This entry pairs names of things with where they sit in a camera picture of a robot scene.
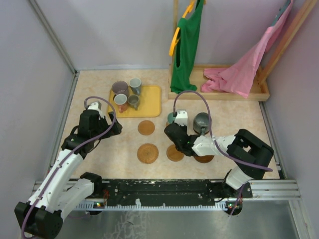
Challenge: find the light wooden coaster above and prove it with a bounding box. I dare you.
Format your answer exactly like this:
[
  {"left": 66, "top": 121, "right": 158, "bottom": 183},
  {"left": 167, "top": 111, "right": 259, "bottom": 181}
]
[{"left": 138, "top": 120, "right": 155, "bottom": 135}]

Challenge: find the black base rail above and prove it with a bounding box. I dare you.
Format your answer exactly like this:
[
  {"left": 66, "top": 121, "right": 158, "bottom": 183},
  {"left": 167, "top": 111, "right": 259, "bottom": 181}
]
[{"left": 62, "top": 178, "right": 253, "bottom": 207}]

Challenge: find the yellow tray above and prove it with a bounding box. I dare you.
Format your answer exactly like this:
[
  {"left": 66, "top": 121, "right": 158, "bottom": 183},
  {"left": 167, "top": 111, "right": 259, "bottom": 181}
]
[{"left": 109, "top": 85, "right": 161, "bottom": 118}]

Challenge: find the teal mug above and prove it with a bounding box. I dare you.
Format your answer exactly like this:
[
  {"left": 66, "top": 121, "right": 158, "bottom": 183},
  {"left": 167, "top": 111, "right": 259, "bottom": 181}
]
[{"left": 167, "top": 112, "right": 175, "bottom": 124}]

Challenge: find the small orange wooden coaster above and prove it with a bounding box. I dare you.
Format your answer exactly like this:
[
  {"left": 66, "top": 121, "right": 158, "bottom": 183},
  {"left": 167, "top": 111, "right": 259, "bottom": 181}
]
[{"left": 166, "top": 144, "right": 184, "bottom": 162}]

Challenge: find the large woven rattan coaster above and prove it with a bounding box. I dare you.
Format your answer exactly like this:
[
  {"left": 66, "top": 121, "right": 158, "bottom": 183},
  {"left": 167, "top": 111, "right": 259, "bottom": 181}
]
[{"left": 137, "top": 143, "right": 159, "bottom": 164}]

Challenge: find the green shirt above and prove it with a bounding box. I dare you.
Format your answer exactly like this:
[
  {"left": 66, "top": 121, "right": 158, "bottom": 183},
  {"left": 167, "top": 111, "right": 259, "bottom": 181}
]
[{"left": 170, "top": 0, "right": 205, "bottom": 94}]

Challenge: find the yellow hanger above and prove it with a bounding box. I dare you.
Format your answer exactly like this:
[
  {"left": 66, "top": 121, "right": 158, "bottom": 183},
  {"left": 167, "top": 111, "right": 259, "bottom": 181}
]
[{"left": 169, "top": 0, "right": 195, "bottom": 57}]

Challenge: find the small olive mug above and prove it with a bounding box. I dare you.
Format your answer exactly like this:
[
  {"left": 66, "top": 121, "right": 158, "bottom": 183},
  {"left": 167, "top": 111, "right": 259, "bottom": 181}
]
[{"left": 128, "top": 95, "right": 140, "bottom": 111}]

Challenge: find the large brown wooden coaster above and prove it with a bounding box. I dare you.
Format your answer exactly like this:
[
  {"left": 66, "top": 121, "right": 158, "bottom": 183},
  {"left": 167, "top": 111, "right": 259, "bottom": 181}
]
[{"left": 194, "top": 155, "right": 214, "bottom": 164}]

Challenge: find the pink mug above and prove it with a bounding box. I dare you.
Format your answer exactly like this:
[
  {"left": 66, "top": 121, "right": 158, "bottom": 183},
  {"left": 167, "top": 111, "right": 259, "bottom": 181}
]
[{"left": 114, "top": 94, "right": 128, "bottom": 113}]

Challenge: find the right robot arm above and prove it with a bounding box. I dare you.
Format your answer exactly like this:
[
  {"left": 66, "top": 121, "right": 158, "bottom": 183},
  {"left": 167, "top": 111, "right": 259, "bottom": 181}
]
[{"left": 164, "top": 110, "right": 274, "bottom": 197}]

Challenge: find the pink shirt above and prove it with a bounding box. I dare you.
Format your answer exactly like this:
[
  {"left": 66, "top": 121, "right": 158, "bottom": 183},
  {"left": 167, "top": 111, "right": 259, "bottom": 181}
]
[{"left": 201, "top": 1, "right": 294, "bottom": 98}]

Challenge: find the dark speckled grey mug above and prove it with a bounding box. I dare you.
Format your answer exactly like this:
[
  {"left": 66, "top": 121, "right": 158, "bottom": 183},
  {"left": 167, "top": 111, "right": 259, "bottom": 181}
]
[{"left": 192, "top": 112, "right": 211, "bottom": 135}]

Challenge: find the purple mug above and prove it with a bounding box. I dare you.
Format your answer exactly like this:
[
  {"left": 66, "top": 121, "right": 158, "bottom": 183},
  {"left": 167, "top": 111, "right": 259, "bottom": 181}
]
[{"left": 111, "top": 81, "right": 130, "bottom": 98}]

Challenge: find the grey hanger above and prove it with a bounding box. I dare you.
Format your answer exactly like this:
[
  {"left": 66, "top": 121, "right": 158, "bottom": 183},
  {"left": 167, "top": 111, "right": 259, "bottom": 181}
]
[{"left": 271, "top": 0, "right": 291, "bottom": 26}]

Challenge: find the grey-white mug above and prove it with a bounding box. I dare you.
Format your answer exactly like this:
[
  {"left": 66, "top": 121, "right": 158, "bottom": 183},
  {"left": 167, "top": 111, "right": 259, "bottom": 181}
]
[{"left": 129, "top": 78, "right": 142, "bottom": 96}]

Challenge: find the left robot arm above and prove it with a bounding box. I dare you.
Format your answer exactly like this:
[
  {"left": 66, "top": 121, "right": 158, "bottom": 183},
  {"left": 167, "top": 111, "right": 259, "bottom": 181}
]
[{"left": 14, "top": 98, "right": 122, "bottom": 239}]

